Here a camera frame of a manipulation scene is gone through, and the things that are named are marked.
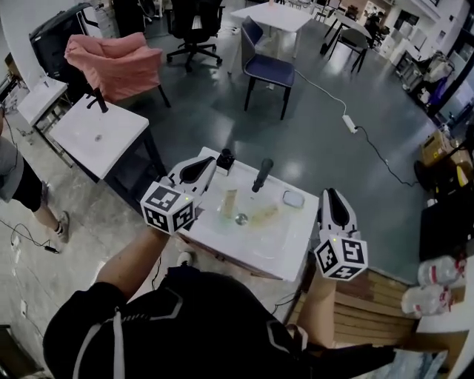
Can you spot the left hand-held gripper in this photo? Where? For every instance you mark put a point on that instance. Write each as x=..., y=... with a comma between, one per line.
x=166, y=209

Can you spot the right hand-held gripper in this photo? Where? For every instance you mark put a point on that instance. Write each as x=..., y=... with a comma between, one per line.
x=342, y=259

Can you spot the yellow-green sponge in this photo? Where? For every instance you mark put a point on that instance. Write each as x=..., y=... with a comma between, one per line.
x=256, y=222

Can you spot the person's right forearm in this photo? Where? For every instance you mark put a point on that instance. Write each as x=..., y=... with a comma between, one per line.
x=318, y=307

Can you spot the person's left forearm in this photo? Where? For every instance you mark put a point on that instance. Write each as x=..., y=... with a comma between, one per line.
x=129, y=263

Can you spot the black dispenser bottle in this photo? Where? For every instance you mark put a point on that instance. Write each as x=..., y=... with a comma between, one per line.
x=226, y=159

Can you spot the clear soap dish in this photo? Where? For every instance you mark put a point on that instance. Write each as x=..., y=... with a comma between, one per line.
x=293, y=198

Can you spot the black washbasin stand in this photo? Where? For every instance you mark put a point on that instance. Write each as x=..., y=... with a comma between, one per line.
x=148, y=163

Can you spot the black faucet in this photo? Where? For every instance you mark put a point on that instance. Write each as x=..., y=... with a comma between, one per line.
x=261, y=175
x=99, y=101

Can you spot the metal drain plug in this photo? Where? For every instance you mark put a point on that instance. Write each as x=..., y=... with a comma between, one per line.
x=241, y=219

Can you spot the white washbasin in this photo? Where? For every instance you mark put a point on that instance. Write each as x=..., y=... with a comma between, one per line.
x=266, y=244
x=100, y=137
x=42, y=98

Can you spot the person's white shoe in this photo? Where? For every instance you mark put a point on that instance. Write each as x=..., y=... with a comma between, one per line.
x=186, y=257

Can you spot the white power strip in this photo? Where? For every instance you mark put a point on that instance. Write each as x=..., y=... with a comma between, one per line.
x=350, y=124

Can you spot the wooden pallet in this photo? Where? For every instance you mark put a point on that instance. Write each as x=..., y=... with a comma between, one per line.
x=370, y=303

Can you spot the black box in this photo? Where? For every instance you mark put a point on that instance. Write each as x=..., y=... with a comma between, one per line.
x=448, y=233

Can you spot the cardboard box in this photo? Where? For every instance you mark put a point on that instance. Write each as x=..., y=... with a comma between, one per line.
x=435, y=148

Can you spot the blue chair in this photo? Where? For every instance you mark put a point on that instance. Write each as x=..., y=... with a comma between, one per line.
x=266, y=66

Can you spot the pink cloth on chair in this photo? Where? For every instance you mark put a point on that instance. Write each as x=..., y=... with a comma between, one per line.
x=118, y=66

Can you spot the black office chair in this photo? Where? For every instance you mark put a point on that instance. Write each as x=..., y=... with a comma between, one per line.
x=194, y=22

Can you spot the person's black shirt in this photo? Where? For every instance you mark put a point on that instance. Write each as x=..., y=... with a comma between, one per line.
x=207, y=325

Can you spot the white table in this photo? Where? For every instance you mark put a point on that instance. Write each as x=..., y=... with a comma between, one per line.
x=274, y=16

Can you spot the grey chair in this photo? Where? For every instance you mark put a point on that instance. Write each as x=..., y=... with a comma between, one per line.
x=352, y=37

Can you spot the black case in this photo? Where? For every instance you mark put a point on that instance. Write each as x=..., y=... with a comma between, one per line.
x=55, y=44

